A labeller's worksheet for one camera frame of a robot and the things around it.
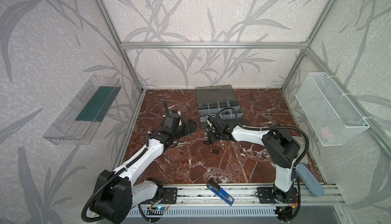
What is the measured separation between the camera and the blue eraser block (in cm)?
75

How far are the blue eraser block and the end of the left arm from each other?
2.02 feet

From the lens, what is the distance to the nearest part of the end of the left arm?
0.60 m
